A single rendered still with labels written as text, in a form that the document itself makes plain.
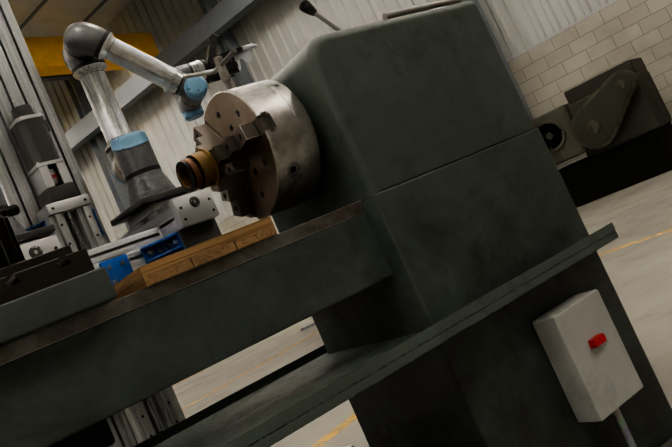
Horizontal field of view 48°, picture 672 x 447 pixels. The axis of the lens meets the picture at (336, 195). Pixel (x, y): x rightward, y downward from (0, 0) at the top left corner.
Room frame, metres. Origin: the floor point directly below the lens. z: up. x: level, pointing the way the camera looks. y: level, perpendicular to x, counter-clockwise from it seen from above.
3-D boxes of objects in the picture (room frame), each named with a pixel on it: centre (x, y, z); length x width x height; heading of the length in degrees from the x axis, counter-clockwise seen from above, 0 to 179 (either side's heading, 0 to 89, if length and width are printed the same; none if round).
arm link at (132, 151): (2.38, 0.53, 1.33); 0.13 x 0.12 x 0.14; 23
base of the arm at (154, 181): (2.37, 0.53, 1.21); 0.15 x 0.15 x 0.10
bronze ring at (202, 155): (1.72, 0.26, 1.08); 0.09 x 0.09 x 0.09; 36
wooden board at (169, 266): (1.65, 0.37, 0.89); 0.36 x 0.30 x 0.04; 35
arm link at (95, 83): (2.50, 0.58, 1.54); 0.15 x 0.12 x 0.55; 23
